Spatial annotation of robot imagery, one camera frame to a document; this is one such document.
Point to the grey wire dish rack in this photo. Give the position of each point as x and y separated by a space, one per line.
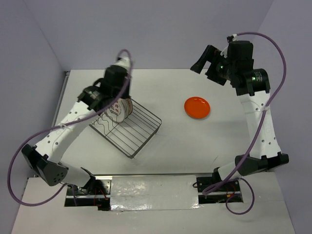
133 133

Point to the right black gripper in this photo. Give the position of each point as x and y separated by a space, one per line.
212 54

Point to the white plate red lettering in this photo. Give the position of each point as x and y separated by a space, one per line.
116 113

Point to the silver foil sheet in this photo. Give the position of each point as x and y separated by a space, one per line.
153 193

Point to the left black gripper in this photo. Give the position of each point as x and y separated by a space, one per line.
128 89

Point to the orange plastic plate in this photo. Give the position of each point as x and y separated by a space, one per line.
197 107

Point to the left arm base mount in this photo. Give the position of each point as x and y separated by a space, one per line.
97 196

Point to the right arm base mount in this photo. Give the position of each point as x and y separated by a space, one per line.
228 190

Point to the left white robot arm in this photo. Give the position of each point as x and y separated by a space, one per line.
46 155

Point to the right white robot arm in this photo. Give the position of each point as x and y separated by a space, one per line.
264 152

